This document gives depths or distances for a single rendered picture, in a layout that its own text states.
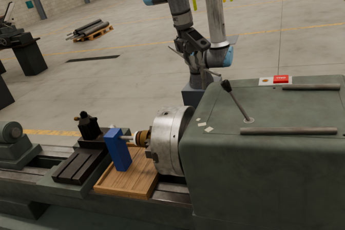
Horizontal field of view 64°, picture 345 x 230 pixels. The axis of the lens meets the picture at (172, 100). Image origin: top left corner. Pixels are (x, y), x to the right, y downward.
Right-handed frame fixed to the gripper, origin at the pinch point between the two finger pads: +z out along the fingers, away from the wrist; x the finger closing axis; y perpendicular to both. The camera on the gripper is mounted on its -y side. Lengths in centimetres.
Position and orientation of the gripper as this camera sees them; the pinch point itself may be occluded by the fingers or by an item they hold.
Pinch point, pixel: (197, 69)
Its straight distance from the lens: 115.6
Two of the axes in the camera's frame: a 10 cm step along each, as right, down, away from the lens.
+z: 2.6, 8.1, 5.3
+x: -8.0, 4.9, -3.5
